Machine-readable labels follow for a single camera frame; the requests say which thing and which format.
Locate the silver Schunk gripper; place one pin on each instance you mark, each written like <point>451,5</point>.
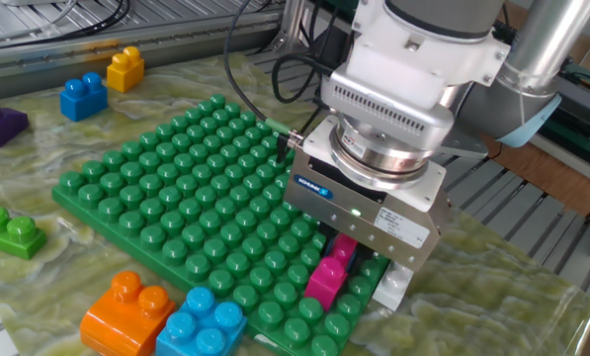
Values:
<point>378,222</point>

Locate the pink three-stud block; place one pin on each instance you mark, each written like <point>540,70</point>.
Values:
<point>326,282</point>

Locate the large green studded baseplate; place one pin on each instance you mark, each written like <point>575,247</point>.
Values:
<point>200,207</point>

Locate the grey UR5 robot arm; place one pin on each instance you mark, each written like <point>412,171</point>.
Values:
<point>413,64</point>

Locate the white four-stud block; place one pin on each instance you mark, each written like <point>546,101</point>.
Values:
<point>391,289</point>

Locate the green marble patterned mat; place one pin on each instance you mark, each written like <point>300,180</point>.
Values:
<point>497,306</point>

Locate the light blue four-stud block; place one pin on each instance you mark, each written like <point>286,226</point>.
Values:
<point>200,326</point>

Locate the orange two-stud block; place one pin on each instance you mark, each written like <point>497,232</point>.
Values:
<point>121,321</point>

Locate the yellow two-stud block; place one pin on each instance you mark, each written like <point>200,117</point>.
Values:
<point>125,71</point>

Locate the blue two-stud block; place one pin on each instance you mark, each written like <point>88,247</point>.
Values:
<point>84,101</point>

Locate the bright green two-stud block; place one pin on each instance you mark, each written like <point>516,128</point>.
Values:
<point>13,235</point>

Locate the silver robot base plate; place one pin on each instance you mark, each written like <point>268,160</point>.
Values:
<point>465,143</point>

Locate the aluminium frame beam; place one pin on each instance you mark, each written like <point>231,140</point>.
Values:
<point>292,20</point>

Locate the aluminium profile rail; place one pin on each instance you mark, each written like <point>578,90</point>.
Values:
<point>176,54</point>

